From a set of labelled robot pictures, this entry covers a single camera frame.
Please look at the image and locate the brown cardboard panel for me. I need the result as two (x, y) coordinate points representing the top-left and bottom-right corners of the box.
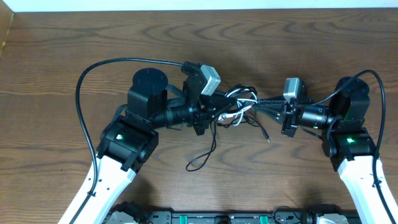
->
(0, 0), (14, 54)

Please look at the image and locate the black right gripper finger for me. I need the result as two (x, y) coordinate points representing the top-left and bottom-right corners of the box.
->
(258, 99), (285, 105)
(252, 104), (285, 124)

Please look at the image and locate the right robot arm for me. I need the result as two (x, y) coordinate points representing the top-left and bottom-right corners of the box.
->
(254, 77), (397, 223)

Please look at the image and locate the white USB cable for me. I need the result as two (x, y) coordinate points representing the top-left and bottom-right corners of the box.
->
(217, 88), (259, 127)

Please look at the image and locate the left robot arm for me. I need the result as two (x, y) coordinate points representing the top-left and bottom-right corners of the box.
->
(60, 63), (236, 223)

